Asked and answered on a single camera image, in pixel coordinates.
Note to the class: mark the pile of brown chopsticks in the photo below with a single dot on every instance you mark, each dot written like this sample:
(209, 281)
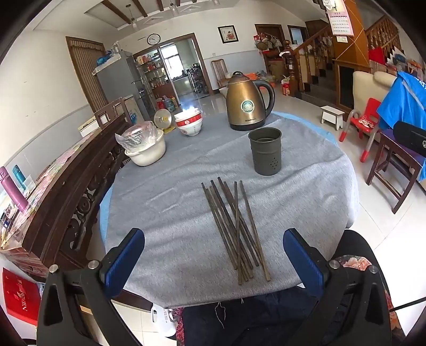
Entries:
(242, 256)

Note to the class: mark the glass shelf with bottles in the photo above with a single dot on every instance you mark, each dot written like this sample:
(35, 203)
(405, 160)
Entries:
(156, 73)

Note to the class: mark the wooden staircase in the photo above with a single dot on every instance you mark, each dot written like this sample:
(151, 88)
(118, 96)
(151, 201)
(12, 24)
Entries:
(319, 66)

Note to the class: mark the cream armchair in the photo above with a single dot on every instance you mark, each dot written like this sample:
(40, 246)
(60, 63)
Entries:
(366, 89)

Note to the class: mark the round wall clock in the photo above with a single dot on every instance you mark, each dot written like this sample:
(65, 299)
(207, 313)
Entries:
(153, 39)

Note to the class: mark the red plastic child chair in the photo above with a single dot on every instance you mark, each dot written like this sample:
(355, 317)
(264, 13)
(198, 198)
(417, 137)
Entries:
(362, 121)

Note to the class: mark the teal bottle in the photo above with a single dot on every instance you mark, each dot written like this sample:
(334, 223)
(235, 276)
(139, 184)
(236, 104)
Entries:
(19, 176)

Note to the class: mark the purple bottle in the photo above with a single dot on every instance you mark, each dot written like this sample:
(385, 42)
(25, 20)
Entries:
(13, 191)

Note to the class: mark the carved dark wooden bench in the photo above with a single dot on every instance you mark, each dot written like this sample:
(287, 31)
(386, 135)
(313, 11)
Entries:
(66, 199)

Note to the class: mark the red and white carton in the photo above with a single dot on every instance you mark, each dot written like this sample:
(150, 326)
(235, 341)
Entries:
(286, 88)

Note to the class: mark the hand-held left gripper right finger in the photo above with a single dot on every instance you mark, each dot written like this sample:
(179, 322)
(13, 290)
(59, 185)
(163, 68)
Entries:
(303, 262)

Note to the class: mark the wall calendar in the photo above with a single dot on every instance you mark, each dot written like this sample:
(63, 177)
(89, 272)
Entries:
(341, 20)

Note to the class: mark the person's dark trousers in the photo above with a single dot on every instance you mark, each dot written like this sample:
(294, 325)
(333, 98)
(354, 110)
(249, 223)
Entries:
(253, 319)

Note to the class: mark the wooden door with curtain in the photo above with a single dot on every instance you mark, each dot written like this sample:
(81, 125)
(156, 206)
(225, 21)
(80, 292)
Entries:
(86, 73)

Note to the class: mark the framed wall picture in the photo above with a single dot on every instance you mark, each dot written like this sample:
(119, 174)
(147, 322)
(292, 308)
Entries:
(228, 34)

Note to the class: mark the grey tablecloth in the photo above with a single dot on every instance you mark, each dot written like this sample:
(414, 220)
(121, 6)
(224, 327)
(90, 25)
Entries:
(173, 199)

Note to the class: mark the white plastic object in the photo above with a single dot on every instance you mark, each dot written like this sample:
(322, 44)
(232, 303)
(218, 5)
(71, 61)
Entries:
(163, 321)

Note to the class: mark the red and white bowl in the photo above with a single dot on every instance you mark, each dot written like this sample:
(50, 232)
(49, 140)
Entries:
(188, 116)
(189, 130)

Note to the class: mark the grey refrigerator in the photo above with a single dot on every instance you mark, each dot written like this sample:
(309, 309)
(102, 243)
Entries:
(116, 80)

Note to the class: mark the white plastic basin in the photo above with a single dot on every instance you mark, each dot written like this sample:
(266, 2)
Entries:
(146, 154)

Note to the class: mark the blue garment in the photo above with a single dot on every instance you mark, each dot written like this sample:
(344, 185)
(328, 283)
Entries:
(401, 99)

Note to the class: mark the white step stool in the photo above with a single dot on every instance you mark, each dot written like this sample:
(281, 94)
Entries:
(332, 114)

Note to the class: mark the red cardboard box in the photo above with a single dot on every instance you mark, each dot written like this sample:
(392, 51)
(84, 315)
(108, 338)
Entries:
(20, 296)

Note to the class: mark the small white desk fan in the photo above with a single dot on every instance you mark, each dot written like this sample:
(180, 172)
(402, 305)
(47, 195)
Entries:
(163, 118)

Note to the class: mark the floral patterned cloth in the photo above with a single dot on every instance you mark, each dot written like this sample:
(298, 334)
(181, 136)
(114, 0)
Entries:
(356, 262)

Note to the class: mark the bronze electric kettle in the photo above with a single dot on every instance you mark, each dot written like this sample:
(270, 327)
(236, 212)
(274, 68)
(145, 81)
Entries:
(246, 99)

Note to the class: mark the wooden dining chair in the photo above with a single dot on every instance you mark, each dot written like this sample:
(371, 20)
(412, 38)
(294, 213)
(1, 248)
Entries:
(219, 71)

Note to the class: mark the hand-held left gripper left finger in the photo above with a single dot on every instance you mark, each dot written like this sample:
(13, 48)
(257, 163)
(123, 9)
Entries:
(124, 259)

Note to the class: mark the clear plastic bag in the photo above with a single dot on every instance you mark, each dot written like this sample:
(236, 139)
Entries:
(136, 134)

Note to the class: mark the grey metal utensil holder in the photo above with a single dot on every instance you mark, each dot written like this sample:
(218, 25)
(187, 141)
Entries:
(266, 156)

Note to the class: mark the light blue tablecloth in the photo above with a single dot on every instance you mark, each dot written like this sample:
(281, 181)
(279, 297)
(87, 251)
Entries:
(309, 123)

